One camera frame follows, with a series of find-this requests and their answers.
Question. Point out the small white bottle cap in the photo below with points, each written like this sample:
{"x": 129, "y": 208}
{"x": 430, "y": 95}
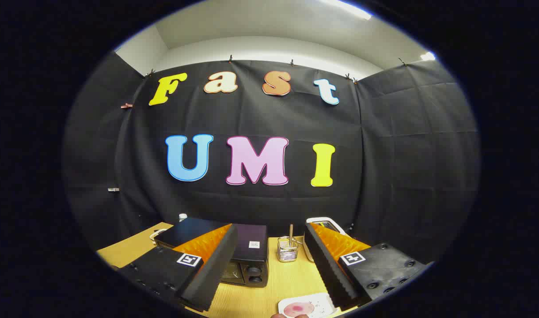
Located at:
{"x": 183, "y": 217}

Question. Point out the wooden stick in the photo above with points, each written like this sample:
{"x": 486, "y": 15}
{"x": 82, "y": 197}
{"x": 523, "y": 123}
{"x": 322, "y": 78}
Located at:
{"x": 291, "y": 232}

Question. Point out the white countertop appliance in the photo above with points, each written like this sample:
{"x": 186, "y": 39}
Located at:
{"x": 316, "y": 219}

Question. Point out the pink ham slice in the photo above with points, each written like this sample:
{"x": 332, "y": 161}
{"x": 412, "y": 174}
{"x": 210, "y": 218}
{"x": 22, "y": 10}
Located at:
{"x": 298, "y": 309}

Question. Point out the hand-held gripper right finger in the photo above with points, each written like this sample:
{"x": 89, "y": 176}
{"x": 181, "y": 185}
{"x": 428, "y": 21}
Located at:
{"x": 324, "y": 265}

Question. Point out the black toaster oven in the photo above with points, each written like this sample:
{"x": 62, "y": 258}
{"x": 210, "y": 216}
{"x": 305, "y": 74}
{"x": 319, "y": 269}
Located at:
{"x": 251, "y": 258}

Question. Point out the white square plate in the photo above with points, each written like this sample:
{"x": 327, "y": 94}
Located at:
{"x": 324, "y": 304}

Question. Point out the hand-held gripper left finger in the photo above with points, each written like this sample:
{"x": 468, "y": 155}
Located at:
{"x": 216, "y": 260}

